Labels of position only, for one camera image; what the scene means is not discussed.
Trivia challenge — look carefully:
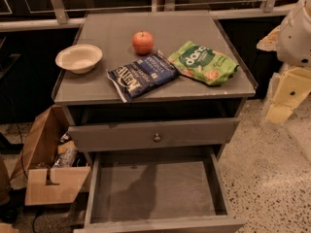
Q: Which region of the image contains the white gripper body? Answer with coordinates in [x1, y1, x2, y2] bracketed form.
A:
[277, 0, 311, 67]

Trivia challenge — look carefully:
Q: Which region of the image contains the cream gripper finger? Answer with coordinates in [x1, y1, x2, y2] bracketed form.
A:
[257, 26, 280, 51]
[265, 67, 311, 124]

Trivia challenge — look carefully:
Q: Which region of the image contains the blue chip bag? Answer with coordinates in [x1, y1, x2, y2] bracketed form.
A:
[107, 52, 179, 103]

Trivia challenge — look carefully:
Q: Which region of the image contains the green snack bag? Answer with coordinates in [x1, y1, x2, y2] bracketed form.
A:
[168, 41, 238, 86]

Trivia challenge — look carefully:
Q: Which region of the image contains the grey drawer cabinet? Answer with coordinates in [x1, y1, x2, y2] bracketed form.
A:
[53, 11, 256, 233]

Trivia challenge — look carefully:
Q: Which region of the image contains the round metal drawer knob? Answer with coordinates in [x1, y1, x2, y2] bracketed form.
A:
[154, 133, 161, 143]

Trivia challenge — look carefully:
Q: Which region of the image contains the grey top drawer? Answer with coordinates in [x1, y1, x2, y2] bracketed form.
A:
[69, 117, 239, 152]

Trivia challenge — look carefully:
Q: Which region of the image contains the open grey middle drawer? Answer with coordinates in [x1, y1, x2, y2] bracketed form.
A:
[74, 147, 245, 233]

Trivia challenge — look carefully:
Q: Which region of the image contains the red apple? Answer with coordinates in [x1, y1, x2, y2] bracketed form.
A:
[132, 31, 154, 55]

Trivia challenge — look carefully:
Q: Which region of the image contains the white paper bowl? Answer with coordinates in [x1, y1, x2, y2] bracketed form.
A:
[55, 44, 103, 74]

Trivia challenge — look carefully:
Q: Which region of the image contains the plastic bottle in box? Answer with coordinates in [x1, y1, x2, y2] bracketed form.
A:
[53, 148, 78, 168]

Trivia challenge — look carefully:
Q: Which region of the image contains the open cardboard box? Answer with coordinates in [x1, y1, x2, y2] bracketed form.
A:
[11, 106, 91, 206]

